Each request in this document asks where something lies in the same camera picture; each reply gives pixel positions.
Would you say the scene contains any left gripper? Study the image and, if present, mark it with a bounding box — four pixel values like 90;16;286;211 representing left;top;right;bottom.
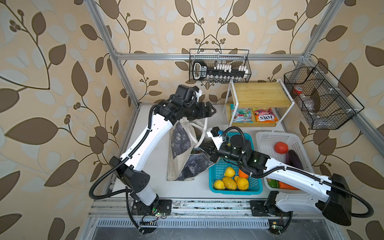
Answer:
179;99;216;118

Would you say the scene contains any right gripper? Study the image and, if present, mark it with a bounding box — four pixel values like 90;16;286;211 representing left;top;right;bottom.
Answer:
199;140;244;165

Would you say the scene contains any white canvas grocery bag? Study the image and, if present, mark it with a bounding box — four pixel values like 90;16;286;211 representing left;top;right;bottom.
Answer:
167;118;214;182

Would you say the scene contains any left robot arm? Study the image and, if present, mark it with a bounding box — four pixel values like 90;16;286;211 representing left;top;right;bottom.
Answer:
89;85;217;216

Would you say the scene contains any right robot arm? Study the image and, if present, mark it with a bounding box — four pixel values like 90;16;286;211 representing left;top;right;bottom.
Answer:
201;127;374;226

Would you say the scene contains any red green candy bag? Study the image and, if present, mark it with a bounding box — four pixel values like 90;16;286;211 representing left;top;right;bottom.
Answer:
233;108;253;123

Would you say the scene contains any orange Fox's candy bag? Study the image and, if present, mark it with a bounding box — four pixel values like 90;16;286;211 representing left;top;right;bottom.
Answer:
253;108;279;123

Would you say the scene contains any teal plastic basket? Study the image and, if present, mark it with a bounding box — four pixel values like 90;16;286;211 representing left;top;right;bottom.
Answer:
208;131;264;196

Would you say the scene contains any orange tangerine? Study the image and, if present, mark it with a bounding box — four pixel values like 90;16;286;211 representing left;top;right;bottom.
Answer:
238;170;249;179

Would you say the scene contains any white plastic basket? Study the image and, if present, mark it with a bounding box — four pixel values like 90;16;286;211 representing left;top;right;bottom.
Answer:
255;130;316;194

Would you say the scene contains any black tool in basket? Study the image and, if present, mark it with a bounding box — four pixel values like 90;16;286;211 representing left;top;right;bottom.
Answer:
190;60;252;83

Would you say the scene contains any yellow bumpy lemon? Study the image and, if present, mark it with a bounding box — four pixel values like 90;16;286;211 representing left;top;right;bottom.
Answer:
222;177;237;191

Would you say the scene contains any yellow round lemon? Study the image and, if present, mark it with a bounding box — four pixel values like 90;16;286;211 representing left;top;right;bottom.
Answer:
236;177;250;191

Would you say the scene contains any small yellow lemon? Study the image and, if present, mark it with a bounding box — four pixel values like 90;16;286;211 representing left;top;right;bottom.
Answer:
214;180;226;190

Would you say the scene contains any red tomato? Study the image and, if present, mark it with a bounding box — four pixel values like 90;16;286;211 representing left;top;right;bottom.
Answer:
274;142;289;155

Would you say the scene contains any white wooden shelf rack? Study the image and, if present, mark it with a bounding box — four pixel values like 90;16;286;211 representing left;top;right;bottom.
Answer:
222;79;295;132

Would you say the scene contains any green pepper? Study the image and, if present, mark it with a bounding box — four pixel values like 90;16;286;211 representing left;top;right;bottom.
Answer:
267;179;280;189

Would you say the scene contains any purple eggplant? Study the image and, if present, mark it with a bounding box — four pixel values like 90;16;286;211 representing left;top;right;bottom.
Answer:
288;150;304;170

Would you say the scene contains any plastic bottle red cap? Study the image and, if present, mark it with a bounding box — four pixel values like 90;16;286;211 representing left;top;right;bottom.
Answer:
294;86;315;111

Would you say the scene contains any black wire basket centre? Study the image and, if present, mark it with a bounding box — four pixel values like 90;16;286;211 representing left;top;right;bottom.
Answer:
189;48;252;84

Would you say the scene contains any black wire basket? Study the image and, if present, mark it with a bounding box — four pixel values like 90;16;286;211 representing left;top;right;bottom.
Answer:
189;48;252;84
284;62;365;130

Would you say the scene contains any black wire basket right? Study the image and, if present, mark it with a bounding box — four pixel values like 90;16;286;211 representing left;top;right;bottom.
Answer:
284;62;365;130

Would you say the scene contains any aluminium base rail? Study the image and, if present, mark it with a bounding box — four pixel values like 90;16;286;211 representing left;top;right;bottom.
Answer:
87;197;337;229

